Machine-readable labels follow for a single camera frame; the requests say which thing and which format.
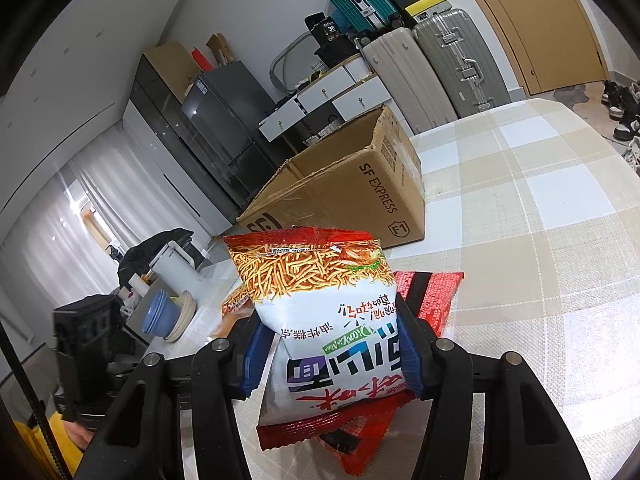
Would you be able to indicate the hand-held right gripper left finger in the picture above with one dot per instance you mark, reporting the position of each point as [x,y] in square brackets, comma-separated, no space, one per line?
[252,360]

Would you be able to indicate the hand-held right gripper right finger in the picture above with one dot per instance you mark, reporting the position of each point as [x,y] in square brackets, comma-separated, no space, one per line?
[415,360]

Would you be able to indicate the white orange stick snack bag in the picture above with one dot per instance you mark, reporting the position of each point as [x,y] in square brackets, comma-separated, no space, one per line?
[320,310]
[235,302]

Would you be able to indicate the red checked snack packet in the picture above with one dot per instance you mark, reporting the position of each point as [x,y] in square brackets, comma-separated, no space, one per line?
[440,300]

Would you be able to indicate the person's left forearm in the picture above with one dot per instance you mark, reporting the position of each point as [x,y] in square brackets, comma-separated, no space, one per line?
[45,450]

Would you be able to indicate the stack of beige plates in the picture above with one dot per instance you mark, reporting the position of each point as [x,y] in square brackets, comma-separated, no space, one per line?
[184,317]

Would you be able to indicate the white marble side table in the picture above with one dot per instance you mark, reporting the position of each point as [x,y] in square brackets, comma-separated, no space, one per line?
[210,290]

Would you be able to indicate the stack of blue bowls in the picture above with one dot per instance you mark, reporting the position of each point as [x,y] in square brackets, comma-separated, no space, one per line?
[160,312]

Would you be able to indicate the white curtain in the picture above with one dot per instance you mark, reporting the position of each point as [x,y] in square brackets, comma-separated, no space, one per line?
[55,250]

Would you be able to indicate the dark cloth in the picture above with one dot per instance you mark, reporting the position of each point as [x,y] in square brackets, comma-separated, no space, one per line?
[150,250]

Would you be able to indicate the white kettle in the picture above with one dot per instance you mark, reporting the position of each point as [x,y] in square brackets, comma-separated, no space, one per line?
[175,260]

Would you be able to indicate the grey refrigerator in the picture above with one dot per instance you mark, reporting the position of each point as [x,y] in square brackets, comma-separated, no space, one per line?
[225,125]

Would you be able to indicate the dark glass cabinet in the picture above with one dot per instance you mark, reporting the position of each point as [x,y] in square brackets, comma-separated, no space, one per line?
[165,125]

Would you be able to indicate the grey white laundry basket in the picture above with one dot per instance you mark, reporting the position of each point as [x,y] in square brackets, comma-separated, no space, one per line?
[325,130]

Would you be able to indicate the white desk with drawers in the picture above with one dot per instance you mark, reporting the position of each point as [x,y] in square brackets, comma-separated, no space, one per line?
[350,92]

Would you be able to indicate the beige suitcase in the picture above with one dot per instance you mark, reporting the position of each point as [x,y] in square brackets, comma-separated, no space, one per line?
[405,75]

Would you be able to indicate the large flat cardboard box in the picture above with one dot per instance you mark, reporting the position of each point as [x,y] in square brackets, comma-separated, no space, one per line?
[170,72]

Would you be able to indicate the small white basket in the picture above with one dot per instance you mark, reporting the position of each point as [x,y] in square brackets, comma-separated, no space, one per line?
[320,65]

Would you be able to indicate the silver suitcase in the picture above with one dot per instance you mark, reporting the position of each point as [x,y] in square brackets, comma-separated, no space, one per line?
[460,60]

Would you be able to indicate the arched mirror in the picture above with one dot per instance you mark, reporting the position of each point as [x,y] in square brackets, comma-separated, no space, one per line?
[285,57]

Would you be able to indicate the red flat box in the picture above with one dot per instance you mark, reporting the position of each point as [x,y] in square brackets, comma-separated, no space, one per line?
[200,60]

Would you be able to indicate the small flat cardboard box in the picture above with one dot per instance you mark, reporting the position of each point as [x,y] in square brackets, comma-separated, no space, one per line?
[220,50]

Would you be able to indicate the grey door mat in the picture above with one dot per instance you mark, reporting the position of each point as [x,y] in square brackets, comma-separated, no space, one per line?
[580,94]

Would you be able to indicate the black storage box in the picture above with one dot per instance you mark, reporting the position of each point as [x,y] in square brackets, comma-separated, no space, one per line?
[337,52]

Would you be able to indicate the pile of dark shoes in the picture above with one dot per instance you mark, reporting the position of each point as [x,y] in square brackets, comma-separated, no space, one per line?
[622,110]

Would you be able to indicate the yellow black shoe box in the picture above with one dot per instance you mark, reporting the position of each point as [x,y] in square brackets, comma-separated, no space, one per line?
[425,9]

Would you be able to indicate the wooden door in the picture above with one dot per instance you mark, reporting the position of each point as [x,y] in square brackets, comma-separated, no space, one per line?
[540,25]

